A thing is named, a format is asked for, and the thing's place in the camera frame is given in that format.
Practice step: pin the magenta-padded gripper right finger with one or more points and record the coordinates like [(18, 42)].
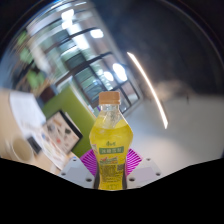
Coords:
[(145, 171)]

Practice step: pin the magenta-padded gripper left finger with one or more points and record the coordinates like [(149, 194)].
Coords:
[(76, 171)]

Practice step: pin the yellow drink bottle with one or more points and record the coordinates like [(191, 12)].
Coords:
[(111, 140)]

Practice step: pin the colourful printed leaflet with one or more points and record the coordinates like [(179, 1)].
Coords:
[(51, 151)]

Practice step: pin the black-framed tablet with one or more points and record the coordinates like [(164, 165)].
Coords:
[(63, 131)]

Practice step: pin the small black device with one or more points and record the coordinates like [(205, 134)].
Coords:
[(34, 145)]

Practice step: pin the green bench backrest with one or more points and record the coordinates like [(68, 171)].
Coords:
[(70, 106)]

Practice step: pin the long curved ceiling light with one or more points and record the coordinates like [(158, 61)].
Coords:
[(150, 90)]

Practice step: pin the wooden chairs with green seats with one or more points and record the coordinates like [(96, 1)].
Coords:
[(33, 78)]

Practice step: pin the dark-framed window wall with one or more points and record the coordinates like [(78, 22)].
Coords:
[(86, 70)]

